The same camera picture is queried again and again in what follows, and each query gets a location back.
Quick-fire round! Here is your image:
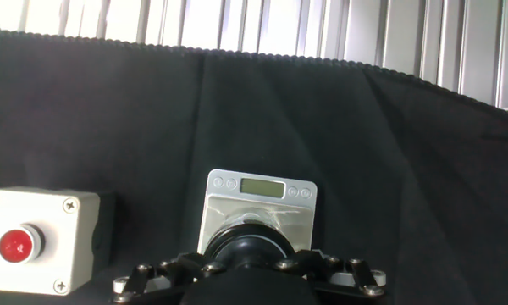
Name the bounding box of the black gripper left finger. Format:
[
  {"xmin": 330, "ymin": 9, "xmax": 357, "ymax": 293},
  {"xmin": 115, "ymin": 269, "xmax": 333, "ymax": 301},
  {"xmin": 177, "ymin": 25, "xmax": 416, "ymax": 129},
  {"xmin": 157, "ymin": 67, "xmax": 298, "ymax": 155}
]
[{"xmin": 112, "ymin": 252, "xmax": 226, "ymax": 305}]

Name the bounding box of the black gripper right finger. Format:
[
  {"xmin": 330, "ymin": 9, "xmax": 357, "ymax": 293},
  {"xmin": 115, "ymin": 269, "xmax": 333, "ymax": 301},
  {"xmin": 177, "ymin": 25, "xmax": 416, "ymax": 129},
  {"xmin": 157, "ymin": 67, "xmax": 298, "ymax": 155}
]
[{"xmin": 273, "ymin": 248, "xmax": 387, "ymax": 305}]

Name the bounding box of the black jar lid with knob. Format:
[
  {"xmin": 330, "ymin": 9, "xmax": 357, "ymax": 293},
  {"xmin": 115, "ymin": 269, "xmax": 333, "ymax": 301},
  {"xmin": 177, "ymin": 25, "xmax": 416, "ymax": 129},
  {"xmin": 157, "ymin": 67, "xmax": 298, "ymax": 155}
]
[{"xmin": 202, "ymin": 223, "xmax": 297, "ymax": 270}]

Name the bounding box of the clear glass jar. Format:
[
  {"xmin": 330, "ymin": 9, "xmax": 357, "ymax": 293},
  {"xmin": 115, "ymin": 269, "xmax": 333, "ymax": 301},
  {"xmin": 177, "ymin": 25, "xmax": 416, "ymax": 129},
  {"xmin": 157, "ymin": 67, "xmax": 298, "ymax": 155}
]
[{"xmin": 219, "ymin": 208, "xmax": 290, "ymax": 233}]

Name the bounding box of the silver digital scale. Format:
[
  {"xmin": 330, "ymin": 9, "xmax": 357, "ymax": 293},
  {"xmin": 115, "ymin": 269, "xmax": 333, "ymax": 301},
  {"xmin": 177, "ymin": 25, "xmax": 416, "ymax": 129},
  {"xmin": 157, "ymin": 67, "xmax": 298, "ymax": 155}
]
[{"xmin": 196, "ymin": 169, "xmax": 318, "ymax": 255}]

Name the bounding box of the black cloth with blue print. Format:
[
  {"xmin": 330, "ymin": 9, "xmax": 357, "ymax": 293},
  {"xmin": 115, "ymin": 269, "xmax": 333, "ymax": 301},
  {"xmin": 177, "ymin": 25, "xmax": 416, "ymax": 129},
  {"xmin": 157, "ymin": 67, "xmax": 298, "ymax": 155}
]
[{"xmin": 0, "ymin": 27, "xmax": 508, "ymax": 305}]

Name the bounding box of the white box with red button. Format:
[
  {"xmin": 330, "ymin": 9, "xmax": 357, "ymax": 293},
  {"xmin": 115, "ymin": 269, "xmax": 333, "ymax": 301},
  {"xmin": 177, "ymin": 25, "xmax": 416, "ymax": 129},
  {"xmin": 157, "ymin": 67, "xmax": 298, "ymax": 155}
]
[{"xmin": 0, "ymin": 186, "xmax": 118, "ymax": 297}]

